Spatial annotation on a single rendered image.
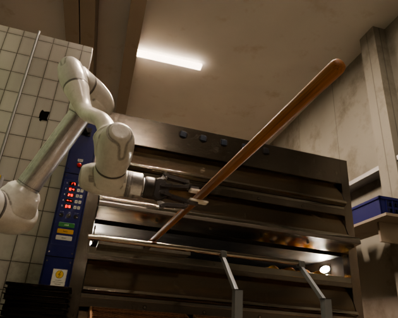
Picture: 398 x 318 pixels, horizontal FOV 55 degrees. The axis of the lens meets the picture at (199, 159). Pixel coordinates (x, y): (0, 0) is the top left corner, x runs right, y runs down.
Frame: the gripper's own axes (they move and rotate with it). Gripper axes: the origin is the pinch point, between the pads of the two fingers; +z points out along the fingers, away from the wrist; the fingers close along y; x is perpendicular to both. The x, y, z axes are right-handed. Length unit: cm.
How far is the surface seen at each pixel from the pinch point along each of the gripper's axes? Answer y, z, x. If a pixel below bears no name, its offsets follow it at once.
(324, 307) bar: 28, 84, -49
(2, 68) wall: -105, -107, -112
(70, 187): -31, -49, -108
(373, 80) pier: -292, 306, -218
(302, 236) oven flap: -20, 103, -95
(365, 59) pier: -335, 306, -227
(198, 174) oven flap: -55, 31, -108
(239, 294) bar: 26, 38, -49
